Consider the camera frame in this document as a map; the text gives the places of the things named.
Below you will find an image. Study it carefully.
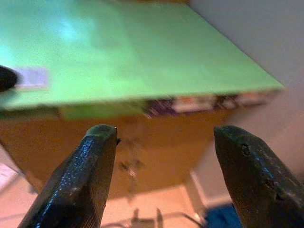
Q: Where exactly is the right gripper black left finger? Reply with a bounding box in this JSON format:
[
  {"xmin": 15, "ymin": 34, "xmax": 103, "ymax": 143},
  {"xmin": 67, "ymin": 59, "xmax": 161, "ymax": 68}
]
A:
[{"xmin": 18, "ymin": 124, "xmax": 119, "ymax": 228}]

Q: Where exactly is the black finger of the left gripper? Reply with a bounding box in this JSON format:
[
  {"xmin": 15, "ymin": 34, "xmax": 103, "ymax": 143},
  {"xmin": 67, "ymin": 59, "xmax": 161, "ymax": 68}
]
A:
[{"xmin": 0, "ymin": 65, "xmax": 19, "ymax": 92}]

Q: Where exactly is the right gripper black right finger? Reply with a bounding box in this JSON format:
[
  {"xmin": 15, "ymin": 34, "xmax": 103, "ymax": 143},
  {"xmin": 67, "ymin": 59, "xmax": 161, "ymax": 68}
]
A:
[{"xmin": 213, "ymin": 125, "xmax": 304, "ymax": 228}]

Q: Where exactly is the white paper label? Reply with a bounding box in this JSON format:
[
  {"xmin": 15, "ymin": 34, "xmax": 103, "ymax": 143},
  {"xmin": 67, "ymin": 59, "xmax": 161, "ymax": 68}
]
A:
[{"xmin": 18, "ymin": 67, "xmax": 51, "ymax": 90}]

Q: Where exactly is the blue object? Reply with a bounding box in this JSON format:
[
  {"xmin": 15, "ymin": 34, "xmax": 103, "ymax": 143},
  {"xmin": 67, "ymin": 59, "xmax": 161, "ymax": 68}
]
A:
[{"xmin": 204, "ymin": 205, "xmax": 241, "ymax": 228}]

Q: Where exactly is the metal key bunch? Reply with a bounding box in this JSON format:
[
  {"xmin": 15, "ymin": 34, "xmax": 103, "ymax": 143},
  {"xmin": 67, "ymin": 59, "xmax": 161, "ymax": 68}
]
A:
[{"xmin": 117, "ymin": 137, "xmax": 145, "ymax": 193}]

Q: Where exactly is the white baseboard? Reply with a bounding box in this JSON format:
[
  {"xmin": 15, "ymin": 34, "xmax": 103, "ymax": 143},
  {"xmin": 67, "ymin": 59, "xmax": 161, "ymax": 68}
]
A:
[{"xmin": 189, "ymin": 170, "xmax": 228, "ymax": 207}]

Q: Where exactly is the grey metal wire frame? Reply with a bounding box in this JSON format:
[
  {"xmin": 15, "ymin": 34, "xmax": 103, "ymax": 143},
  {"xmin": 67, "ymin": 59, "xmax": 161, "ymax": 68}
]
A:
[{"xmin": 129, "ymin": 208, "xmax": 206, "ymax": 228}]

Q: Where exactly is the green wall board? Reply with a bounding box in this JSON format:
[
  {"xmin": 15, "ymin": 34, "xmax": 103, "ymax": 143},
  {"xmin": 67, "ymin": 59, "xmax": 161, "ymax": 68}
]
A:
[{"xmin": 0, "ymin": 0, "xmax": 287, "ymax": 121}]

